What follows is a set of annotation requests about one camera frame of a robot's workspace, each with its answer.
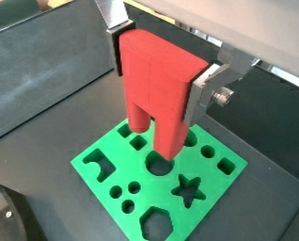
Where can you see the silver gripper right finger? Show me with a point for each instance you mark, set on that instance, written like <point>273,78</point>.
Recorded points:
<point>208,87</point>

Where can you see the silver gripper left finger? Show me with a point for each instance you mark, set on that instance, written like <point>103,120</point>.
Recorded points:
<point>115,16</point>

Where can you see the red square-circle peg object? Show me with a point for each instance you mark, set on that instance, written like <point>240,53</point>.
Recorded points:
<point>157,71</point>

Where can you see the green shape-sorting board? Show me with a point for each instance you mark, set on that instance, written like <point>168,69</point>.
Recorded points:
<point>157,198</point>

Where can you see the black curved plastic part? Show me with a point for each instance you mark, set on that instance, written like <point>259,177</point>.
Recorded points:
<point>18,225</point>

